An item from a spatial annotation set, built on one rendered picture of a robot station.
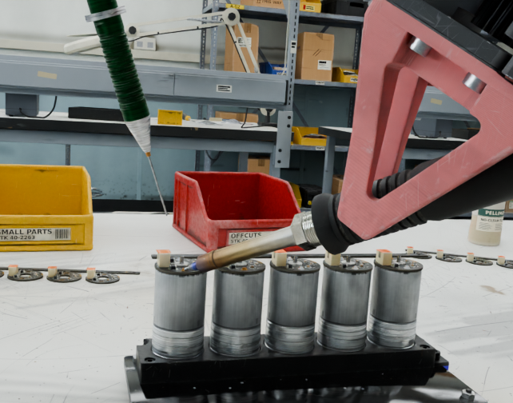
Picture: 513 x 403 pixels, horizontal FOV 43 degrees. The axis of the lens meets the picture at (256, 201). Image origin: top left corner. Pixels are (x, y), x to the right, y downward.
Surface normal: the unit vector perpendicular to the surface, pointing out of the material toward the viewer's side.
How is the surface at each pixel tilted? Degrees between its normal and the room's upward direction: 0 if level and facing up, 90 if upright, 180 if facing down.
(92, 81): 90
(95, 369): 0
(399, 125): 87
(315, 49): 87
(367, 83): 108
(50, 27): 90
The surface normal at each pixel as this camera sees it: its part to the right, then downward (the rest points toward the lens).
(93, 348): 0.07, -0.98
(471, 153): -0.63, 0.38
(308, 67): 0.20, 0.17
